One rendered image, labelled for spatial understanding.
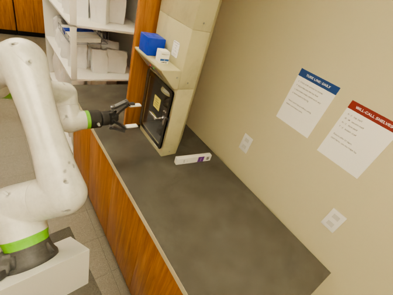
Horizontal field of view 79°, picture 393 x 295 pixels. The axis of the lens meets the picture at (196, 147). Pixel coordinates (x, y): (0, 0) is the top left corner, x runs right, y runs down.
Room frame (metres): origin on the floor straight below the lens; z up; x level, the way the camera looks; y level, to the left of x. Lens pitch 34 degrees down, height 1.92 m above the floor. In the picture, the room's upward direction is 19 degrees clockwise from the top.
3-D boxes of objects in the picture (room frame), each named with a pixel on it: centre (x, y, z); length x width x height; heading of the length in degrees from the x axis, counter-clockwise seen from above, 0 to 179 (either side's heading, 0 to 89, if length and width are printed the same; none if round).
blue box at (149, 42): (1.32, 0.41, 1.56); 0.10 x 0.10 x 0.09; 47
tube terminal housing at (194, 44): (1.40, 0.23, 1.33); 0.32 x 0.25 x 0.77; 47
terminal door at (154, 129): (1.30, 0.32, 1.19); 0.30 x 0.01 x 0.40; 45
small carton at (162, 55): (1.23, 0.32, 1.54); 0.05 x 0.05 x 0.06; 43
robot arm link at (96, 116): (0.99, 0.53, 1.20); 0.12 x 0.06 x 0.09; 47
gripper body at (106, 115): (1.05, 0.49, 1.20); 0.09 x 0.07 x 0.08; 137
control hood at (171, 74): (1.27, 0.35, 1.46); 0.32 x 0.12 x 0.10; 47
